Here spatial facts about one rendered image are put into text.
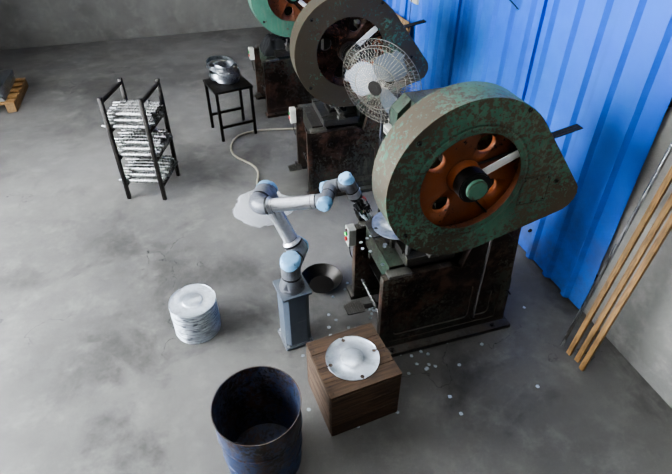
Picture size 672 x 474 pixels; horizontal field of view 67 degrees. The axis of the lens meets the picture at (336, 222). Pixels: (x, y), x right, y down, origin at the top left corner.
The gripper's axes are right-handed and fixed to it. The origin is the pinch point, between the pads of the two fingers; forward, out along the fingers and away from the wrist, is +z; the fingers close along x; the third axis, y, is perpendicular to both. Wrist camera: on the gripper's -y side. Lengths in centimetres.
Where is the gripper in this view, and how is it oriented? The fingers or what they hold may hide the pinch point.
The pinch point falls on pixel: (367, 217)
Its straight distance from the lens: 287.6
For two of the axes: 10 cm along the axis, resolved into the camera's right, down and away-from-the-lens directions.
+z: 4.0, 6.4, 6.6
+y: 3.4, 5.7, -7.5
